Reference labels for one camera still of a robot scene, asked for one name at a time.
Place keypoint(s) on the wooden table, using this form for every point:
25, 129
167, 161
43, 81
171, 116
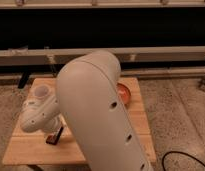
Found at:
32, 149

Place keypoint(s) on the grey metal rail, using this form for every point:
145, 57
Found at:
22, 57

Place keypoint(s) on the translucent plastic cup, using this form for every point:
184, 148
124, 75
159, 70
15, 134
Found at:
41, 91

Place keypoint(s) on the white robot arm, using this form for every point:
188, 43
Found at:
86, 95

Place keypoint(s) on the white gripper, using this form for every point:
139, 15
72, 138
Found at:
53, 126

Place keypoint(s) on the orange bowl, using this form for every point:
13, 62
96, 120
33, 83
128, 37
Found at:
124, 93

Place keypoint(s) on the dark red eraser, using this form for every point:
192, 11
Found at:
49, 139

